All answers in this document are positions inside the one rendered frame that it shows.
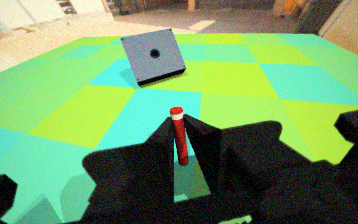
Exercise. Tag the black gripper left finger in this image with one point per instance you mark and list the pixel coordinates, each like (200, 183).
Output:
(155, 155)

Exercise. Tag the grey sloped panel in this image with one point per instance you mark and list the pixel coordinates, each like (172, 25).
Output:
(153, 55)

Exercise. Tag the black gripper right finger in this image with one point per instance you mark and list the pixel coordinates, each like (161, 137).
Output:
(210, 144)

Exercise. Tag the red peg with white band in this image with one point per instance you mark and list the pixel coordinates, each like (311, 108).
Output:
(176, 114)

